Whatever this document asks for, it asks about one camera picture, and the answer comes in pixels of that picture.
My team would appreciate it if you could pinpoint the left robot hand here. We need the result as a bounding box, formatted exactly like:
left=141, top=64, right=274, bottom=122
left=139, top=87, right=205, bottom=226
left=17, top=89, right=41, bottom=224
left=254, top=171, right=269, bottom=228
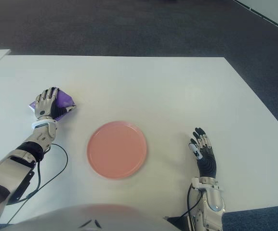
left=34, top=87, right=77, bottom=120

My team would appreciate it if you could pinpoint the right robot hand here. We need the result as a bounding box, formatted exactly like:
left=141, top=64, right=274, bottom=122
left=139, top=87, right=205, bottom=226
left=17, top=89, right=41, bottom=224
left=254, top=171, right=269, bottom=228
left=189, top=127, right=218, bottom=179

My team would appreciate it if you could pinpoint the purple tissue paper pack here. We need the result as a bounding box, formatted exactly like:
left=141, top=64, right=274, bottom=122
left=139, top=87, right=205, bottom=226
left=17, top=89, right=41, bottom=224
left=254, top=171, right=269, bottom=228
left=28, top=88, right=77, bottom=122

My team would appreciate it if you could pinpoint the pink round plate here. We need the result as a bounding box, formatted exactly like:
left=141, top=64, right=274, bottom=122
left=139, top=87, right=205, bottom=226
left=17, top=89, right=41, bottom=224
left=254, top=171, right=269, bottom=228
left=86, top=121, right=148, bottom=180

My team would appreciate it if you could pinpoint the grey robot torso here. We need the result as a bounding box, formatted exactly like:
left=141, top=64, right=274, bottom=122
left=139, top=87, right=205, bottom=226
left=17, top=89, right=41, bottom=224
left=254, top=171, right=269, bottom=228
left=0, top=204, right=178, bottom=231

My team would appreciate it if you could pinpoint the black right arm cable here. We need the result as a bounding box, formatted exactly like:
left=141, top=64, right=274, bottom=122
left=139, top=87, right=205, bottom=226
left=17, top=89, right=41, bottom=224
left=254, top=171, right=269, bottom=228
left=177, top=185, right=202, bottom=218

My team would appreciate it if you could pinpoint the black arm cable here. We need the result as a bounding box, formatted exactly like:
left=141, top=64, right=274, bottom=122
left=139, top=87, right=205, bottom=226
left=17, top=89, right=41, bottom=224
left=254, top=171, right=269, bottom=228
left=6, top=143, right=69, bottom=224
left=177, top=185, right=202, bottom=218

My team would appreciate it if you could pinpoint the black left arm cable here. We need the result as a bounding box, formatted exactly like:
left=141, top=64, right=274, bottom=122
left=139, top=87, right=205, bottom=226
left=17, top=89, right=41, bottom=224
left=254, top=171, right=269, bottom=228
left=6, top=143, right=69, bottom=224

